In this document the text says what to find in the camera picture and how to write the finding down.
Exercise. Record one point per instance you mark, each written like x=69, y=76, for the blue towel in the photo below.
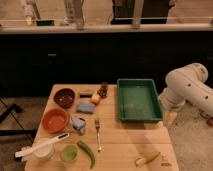
x=85, y=107

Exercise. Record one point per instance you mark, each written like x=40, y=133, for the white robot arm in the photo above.
x=188, y=84

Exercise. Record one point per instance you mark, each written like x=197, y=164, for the orange yellow fruit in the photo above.
x=96, y=99

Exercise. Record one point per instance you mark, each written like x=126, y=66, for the yellow black sponge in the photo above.
x=85, y=93

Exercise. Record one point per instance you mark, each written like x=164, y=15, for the green plastic tray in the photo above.
x=138, y=101

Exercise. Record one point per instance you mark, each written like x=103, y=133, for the silver metal fork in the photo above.
x=97, y=126

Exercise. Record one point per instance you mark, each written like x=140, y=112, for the dark maroon bowl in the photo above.
x=64, y=98

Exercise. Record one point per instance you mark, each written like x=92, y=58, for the crumpled blue white cloth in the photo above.
x=79, y=124

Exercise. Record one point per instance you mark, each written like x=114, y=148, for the orange bowl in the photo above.
x=55, y=120

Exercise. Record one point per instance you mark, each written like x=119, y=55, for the green chili pepper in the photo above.
x=88, y=151

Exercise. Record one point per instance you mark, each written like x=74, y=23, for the green plastic cup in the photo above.
x=69, y=154

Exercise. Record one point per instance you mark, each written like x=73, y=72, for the yellow banana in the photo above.
x=144, y=159

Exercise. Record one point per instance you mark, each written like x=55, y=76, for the white cup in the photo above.
x=45, y=152

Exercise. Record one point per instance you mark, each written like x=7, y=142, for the green box on ledge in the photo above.
x=45, y=22

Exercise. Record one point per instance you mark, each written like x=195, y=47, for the black stand leg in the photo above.
x=10, y=110

